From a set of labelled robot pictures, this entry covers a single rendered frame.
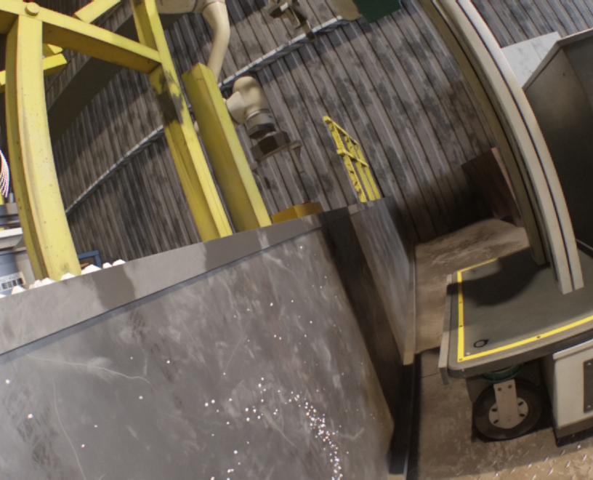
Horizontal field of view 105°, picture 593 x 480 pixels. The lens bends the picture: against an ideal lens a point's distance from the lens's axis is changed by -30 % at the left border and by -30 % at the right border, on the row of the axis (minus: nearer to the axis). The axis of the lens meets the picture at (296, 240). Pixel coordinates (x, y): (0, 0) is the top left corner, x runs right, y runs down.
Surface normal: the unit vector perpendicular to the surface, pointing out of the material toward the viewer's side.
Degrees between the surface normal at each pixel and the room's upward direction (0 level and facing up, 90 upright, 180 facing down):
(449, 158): 90
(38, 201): 90
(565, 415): 90
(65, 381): 90
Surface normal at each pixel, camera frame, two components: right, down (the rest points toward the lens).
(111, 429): 0.86, -0.34
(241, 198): -0.34, 0.15
